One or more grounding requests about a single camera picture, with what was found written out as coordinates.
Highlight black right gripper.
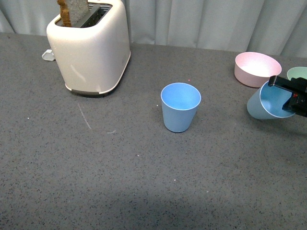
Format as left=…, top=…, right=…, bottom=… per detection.
left=268, top=76, right=307, bottom=117

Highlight light blue plastic cup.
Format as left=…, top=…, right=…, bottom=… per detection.
left=247, top=82, right=295, bottom=119

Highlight green plastic bowl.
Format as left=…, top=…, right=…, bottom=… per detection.
left=287, top=67, right=307, bottom=80

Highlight pink plastic bowl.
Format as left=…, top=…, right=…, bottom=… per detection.
left=234, top=52, right=282, bottom=88

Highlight grey white curtain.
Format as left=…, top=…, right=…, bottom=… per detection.
left=0, top=0, right=307, bottom=59

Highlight cream white toaster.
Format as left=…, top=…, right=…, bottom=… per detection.
left=47, top=0, right=131, bottom=95

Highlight bread slice in toaster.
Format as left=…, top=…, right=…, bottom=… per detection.
left=57, top=0, right=89, bottom=27

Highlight white toaster lever knob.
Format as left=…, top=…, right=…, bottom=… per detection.
left=42, top=49, right=56, bottom=61

